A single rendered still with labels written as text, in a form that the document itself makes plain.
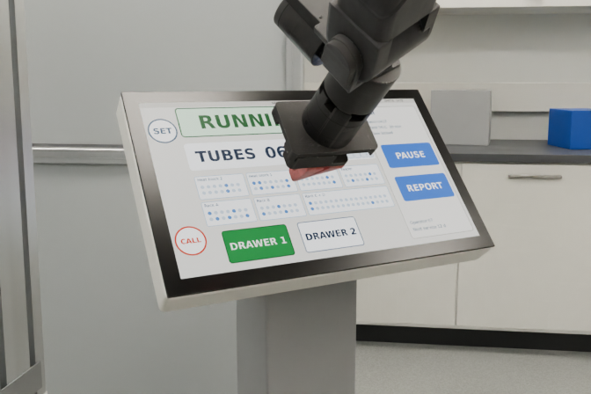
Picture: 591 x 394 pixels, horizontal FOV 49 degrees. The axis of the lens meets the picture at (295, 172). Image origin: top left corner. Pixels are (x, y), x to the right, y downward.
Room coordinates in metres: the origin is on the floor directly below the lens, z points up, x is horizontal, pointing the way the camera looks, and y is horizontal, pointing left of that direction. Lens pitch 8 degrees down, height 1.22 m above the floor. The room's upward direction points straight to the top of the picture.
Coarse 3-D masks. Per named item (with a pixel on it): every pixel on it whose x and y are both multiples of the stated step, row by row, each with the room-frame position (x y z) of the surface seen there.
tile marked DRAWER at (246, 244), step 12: (252, 228) 0.85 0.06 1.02; (264, 228) 0.85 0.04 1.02; (276, 228) 0.86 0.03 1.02; (228, 240) 0.82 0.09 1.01; (240, 240) 0.83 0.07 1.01; (252, 240) 0.83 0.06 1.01; (264, 240) 0.84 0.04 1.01; (276, 240) 0.85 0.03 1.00; (288, 240) 0.85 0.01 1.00; (228, 252) 0.81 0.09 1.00; (240, 252) 0.81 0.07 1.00; (252, 252) 0.82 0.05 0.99; (264, 252) 0.83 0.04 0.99; (276, 252) 0.83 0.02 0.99; (288, 252) 0.84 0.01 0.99
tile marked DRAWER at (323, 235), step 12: (348, 216) 0.92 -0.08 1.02; (300, 228) 0.87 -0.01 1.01; (312, 228) 0.88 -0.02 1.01; (324, 228) 0.89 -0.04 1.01; (336, 228) 0.89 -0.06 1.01; (348, 228) 0.90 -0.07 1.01; (312, 240) 0.87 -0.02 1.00; (324, 240) 0.87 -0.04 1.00; (336, 240) 0.88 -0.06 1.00; (348, 240) 0.89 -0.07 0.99; (360, 240) 0.90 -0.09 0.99; (312, 252) 0.85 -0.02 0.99
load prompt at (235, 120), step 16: (176, 112) 0.93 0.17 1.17; (192, 112) 0.94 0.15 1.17; (208, 112) 0.95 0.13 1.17; (224, 112) 0.96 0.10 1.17; (240, 112) 0.97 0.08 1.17; (256, 112) 0.98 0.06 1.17; (192, 128) 0.92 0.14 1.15; (208, 128) 0.93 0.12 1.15; (224, 128) 0.94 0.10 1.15; (240, 128) 0.95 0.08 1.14; (256, 128) 0.96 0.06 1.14; (272, 128) 0.97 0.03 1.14
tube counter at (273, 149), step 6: (264, 144) 0.95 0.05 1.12; (270, 144) 0.95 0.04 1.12; (276, 144) 0.96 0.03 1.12; (282, 144) 0.96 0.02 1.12; (264, 150) 0.94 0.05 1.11; (270, 150) 0.94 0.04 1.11; (276, 150) 0.95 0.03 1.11; (282, 150) 0.95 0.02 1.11; (270, 156) 0.94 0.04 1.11; (276, 156) 0.94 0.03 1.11; (282, 156) 0.95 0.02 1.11; (348, 156) 0.99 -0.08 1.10; (354, 156) 1.00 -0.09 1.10; (360, 156) 1.00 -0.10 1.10; (366, 156) 1.01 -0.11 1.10; (372, 156) 1.01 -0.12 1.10; (270, 162) 0.93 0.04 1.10; (276, 162) 0.93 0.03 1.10; (282, 162) 0.94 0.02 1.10
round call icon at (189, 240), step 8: (200, 224) 0.82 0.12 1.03; (176, 232) 0.80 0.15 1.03; (184, 232) 0.80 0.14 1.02; (192, 232) 0.81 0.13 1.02; (200, 232) 0.81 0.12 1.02; (176, 240) 0.79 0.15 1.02; (184, 240) 0.80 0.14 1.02; (192, 240) 0.80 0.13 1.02; (200, 240) 0.81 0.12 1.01; (176, 248) 0.79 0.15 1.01; (184, 248) 0.79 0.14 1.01; (192, 248) 0.79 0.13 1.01; (200, 248) 0.80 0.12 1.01; (208, 248) 0.80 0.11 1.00; (184, 256) 0.78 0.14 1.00; (192, 256) 0.79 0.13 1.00
